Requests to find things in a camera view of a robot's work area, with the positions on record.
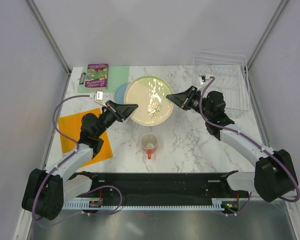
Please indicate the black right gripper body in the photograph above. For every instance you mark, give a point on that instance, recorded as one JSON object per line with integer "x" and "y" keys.
{"x": 195, "y": 104}

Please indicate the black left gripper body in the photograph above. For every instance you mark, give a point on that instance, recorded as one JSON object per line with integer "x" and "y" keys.
{"x": 107, "y": 118}

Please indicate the blue and cream plate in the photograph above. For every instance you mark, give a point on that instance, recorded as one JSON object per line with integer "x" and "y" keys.
{"x": 120, "y": 93}

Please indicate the cream yellow plate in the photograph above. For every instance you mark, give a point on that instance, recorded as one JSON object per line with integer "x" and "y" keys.
{"x": 150, "y": 94}

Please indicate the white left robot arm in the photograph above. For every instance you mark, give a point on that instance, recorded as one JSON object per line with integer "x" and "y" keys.
{"x": 47, "y": 190}

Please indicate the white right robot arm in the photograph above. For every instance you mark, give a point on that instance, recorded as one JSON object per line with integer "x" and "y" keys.
{"x": 274, "y": 176}

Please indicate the green clipboard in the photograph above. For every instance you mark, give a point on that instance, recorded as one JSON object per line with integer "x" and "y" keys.
{"x": 117, "y": 76}

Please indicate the purple paperback book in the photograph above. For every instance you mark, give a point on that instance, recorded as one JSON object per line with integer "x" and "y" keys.
{"x": 96, "y": 76}

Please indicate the orange ceramic mug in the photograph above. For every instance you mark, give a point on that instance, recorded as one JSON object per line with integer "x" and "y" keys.
{"x": 149, "y": 143}

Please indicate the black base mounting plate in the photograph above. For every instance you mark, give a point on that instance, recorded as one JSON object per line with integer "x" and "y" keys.
{"x": 149, "y": 189}

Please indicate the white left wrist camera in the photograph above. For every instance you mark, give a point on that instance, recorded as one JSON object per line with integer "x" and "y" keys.
{"x": 97, "y": 97}

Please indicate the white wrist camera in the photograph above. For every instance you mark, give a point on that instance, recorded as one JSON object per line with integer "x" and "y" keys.
{"x": 202, "y": 79}
{"x": 97, "y": 97}

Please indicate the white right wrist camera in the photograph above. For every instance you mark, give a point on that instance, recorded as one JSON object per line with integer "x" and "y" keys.
{"x": 202, "y": 79}

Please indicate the clear wire dish rack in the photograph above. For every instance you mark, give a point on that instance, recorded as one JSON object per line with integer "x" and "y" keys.
{"x": 231, "y": 78}

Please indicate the white slotted cable duct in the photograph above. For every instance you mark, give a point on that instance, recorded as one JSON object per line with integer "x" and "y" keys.
{"x": 87, "y": 204}

